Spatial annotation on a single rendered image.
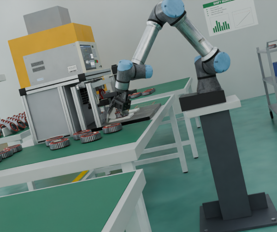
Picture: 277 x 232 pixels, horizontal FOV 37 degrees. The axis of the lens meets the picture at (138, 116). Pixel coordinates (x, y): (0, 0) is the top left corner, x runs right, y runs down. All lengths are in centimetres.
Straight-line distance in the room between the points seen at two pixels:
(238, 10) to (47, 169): 653
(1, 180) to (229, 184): 137
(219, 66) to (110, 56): 587
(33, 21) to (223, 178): 495
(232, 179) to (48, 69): 135
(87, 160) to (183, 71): 630
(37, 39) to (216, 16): 334
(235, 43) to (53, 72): 562
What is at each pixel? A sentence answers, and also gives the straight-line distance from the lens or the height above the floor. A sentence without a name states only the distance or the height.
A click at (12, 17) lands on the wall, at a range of 885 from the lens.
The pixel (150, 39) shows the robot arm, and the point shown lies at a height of 121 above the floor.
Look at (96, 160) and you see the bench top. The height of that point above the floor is 73.
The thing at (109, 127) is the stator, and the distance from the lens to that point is 231.
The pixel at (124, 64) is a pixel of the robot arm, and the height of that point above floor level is 110.
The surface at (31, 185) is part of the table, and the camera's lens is 390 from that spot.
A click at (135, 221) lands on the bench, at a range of 133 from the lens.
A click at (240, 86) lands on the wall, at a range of 800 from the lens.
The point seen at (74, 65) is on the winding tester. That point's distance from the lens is 267.
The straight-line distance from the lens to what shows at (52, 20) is 680.
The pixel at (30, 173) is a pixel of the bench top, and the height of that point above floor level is 73.
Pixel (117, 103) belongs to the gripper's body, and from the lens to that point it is 225.
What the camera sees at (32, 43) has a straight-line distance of 664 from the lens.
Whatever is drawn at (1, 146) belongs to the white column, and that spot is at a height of 38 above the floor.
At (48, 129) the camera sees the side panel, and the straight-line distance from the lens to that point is 264.
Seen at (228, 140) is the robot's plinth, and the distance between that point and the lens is 255.
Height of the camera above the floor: 107
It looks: 7 degrees down
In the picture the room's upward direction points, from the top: 14 degrees counter-clockwise
